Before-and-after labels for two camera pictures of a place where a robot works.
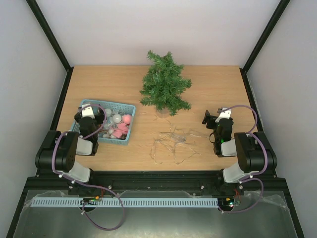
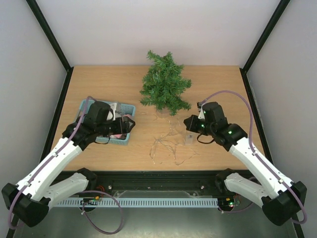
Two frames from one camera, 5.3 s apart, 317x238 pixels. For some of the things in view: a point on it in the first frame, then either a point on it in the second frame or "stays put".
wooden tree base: (163, 113) stays put
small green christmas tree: (162, 86) stays put
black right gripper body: (213, 121) -> (192, 124)
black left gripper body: (100, 119) -> (104, 130)
